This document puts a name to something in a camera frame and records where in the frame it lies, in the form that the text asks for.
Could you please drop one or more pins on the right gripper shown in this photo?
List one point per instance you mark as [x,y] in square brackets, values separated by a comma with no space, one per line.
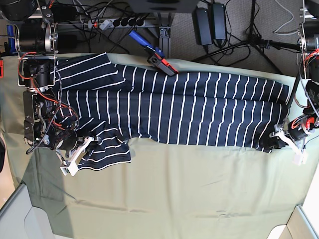
[69,146]

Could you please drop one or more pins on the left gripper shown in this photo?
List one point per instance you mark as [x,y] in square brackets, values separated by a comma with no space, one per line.
[293,134]

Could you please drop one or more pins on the navy white striped T-shirt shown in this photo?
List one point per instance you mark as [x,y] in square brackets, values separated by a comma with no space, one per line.
[119,102]

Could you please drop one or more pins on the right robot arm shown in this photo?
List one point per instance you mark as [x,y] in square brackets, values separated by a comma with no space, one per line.
[49,122]

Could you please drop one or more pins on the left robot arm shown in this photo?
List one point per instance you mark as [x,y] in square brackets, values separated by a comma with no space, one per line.
[305,91]

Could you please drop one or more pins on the grey bin right corner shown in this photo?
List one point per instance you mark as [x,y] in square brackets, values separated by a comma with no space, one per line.
[297,227]

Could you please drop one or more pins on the grey bin corner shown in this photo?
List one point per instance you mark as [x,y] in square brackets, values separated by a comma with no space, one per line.
[297,227]
[19,219]

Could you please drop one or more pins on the grey bin left corner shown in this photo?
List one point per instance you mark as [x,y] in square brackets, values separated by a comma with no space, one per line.
[19,219]

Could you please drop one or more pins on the black tripod stand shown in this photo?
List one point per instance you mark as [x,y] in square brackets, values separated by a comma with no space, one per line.
[253,40]

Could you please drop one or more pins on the green table cloth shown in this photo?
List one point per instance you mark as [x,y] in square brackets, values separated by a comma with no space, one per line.
[167,191]

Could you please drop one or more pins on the blue orange black clamp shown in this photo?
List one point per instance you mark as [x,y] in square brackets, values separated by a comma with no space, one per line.
[156,56]

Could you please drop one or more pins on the blue clamp at left edge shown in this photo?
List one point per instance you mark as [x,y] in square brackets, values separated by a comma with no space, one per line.
[11,41]

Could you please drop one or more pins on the grey power strip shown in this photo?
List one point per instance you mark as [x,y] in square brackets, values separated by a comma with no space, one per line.
[108,23]

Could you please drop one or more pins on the black power adapter right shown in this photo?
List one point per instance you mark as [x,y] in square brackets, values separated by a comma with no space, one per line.
[219,28]

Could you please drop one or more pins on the black power adapter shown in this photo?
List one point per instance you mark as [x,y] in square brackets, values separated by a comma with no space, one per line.
[219,28]
[201,25]

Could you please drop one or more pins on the black power adapter left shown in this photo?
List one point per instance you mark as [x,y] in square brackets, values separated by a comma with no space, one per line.
[201,25]

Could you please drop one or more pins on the dark monitor base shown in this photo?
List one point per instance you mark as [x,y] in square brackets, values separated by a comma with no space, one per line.
[148,6]

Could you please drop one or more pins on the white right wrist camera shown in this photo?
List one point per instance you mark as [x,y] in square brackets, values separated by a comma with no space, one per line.
[69,167]

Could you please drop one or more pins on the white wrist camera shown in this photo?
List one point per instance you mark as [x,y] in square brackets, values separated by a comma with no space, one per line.
[300,158]
[69,167]

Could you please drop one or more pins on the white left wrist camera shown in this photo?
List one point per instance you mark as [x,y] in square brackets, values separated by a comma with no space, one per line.
[300,158]

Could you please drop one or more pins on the aluminium table frame rail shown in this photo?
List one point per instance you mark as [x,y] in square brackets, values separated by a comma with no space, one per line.
[162,31]

